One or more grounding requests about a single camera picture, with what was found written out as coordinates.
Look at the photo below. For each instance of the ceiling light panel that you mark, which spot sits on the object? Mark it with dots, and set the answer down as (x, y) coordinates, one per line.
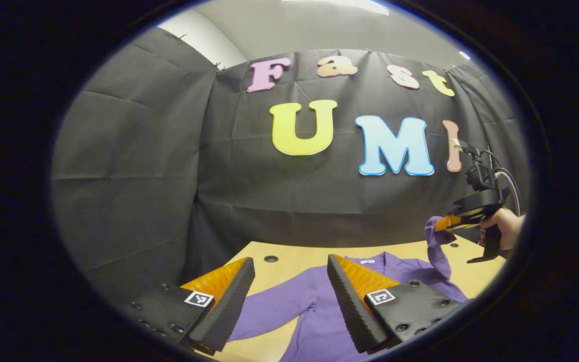
(340, 4)

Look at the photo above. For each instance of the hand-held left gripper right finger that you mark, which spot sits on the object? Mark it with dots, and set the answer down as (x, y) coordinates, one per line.
(352, 306)

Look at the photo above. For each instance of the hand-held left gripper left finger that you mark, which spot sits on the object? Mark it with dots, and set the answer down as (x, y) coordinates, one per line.
(229, 306)

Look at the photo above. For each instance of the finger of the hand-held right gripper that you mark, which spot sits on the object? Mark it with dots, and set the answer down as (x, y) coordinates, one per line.
(450, 222)

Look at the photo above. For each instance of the purple button-up garment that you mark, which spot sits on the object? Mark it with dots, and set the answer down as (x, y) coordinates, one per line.
(314, 311)

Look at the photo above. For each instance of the black backdrop cloth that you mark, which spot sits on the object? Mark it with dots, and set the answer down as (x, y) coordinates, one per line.
(269, 201)

